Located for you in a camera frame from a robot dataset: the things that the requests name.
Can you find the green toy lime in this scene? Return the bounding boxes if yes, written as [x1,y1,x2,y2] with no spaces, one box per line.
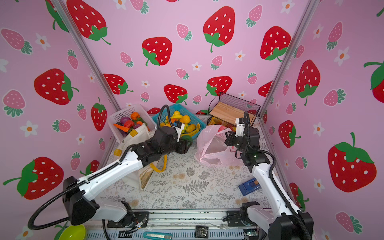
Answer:
[181,135,194,143]

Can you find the pink plastic grocery bag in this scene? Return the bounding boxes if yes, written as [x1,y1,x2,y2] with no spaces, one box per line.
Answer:
[195,125,243,167]

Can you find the white canvas tote bag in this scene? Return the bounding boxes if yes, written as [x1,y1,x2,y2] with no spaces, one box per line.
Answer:
[114,126,165,191]

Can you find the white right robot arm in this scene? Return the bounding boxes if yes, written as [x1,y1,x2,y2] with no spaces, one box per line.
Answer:
[225,113,314,240]

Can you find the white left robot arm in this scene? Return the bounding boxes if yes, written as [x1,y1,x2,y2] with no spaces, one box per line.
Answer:
[28,121,191,230]

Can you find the teal plastic basket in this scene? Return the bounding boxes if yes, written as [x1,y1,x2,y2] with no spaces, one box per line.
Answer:
[152,104,207,140]

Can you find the red toy tomato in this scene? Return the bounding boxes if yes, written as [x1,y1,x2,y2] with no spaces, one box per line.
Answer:
[124,120,135,129]

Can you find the blue box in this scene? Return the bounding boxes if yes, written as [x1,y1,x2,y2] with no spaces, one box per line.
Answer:
[239,178,261,196]

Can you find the orange toy carrot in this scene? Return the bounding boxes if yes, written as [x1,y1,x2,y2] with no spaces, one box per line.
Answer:
[114,124,130,133]

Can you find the yellow snack packets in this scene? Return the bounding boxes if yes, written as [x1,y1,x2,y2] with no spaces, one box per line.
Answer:
[208,117,237,132]

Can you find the floral table mat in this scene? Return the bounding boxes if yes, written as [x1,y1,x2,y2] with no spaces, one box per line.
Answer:
[99,143,271,209]

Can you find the white plastic basket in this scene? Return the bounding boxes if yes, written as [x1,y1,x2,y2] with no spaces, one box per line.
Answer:
[107,104,156,143]

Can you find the teal utility knife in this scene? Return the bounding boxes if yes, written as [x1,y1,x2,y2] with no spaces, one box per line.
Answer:
[143,232,173,240]

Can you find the small black circuit board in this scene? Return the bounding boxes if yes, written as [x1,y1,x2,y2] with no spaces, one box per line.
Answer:
[195,226,209,239]

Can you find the green bowl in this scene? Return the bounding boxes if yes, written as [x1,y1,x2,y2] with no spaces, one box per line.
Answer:
[54,225,87,240]

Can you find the black wire wooden shelf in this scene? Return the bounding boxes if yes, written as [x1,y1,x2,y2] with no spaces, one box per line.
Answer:
[207,94,261,126]

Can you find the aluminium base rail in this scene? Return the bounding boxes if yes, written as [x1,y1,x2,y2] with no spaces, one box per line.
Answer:
[84,209,261,240]

